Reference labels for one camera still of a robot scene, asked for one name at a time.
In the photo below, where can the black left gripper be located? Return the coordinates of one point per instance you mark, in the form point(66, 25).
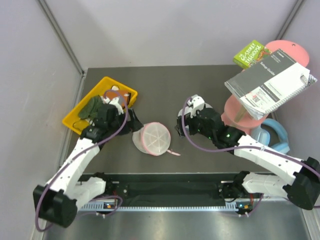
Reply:
point(133, 126)

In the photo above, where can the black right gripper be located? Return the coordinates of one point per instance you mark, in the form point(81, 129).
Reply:
point(189, 122)

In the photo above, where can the pink-zippered round laundry bag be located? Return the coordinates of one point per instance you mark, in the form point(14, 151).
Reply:
point(154, 139)

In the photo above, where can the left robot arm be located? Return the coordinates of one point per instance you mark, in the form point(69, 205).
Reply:
point(60, 199)

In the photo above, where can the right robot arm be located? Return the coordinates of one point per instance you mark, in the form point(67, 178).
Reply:
point(295, 179)

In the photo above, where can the orange bra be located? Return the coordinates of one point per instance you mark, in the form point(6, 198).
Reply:
point(123, 96)

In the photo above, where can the green bra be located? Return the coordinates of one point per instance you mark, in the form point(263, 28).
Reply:
point(89, 112)

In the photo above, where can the pink tiered stand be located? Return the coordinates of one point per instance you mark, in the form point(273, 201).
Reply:
point(235, 113)

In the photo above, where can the yellow plastic tray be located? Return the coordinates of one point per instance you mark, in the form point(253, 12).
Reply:
point(72, 119)

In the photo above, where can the blue headphones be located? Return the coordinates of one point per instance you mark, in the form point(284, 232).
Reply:
point(271, 133)

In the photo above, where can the green treehouse book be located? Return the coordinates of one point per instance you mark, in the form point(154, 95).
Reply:
point(251, 54)

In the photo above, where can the grey setup guide booklet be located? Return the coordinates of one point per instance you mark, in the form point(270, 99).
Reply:
point(270, 83)

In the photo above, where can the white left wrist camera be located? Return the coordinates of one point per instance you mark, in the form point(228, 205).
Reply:
point(116, 101)

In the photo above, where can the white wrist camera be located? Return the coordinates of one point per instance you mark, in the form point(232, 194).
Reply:
point(195, 104)
point(116, 101)

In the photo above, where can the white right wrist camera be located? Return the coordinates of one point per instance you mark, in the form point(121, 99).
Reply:
point(195, 104)

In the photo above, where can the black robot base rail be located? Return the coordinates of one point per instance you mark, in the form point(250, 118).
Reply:
point(173, 189)

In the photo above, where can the grey aluminium corner post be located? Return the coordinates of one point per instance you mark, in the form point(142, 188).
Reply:
point(60, 35)

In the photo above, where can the right aluminium corner post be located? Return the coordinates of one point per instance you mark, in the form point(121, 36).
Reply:
point(298, 4)

